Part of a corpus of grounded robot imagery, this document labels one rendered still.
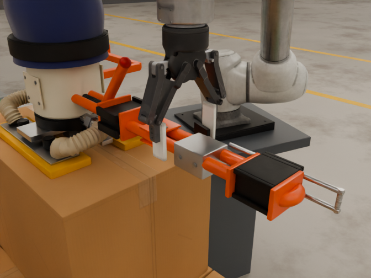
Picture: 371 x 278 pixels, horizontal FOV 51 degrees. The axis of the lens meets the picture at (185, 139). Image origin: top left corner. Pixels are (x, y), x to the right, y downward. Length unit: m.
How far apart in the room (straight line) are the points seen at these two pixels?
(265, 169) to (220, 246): 1.19
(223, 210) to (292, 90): 0.56
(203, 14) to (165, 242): 0.58
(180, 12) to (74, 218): 0.42
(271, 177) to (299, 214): 1.84
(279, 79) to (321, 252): 1.07
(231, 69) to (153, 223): 0.73
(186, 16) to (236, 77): 0.86
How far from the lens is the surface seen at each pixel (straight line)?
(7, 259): 1.33
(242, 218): 1.71
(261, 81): 1.41
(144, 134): 0.71
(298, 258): 2.09
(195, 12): 0.59
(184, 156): 0.64
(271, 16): 1.27
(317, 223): 2.35
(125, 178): 0.83
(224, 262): 1.82
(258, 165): 0.58
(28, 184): 0.87
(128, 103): 0.83
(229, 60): 1.44
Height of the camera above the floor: 1.38
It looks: 26 degrees down
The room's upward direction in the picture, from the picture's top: straight up
